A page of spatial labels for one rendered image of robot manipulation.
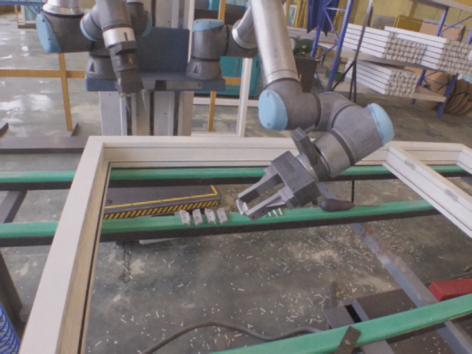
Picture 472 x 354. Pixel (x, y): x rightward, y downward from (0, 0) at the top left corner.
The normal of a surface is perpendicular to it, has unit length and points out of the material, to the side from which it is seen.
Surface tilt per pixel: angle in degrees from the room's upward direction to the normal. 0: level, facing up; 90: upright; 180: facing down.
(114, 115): 90
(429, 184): 90
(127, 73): 75
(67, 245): 0
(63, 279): 0
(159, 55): 90
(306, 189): 90
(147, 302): 0
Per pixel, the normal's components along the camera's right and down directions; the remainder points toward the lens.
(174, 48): 0.39, 0.51
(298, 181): -0.47, -0.67
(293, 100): 0.25, -0.33
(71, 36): 0.69, 0.57
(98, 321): 0.13, -0.85
